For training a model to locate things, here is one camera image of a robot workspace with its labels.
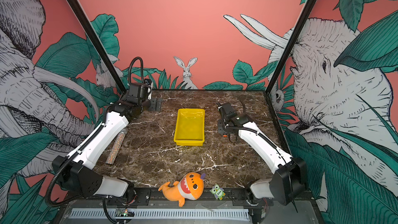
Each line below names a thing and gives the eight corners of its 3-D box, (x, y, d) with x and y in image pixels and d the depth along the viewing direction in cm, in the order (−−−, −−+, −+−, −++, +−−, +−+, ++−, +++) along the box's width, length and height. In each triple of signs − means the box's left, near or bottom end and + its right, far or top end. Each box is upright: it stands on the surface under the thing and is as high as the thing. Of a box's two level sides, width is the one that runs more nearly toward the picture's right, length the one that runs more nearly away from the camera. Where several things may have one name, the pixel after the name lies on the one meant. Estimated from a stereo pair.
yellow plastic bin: (174, 145, 94) (173, 140, 88) (179, 111, 110) (178, 105, 105) (204, 146, 94) (205, 140, 88) (204, 111, 111) (204, 105, 105)
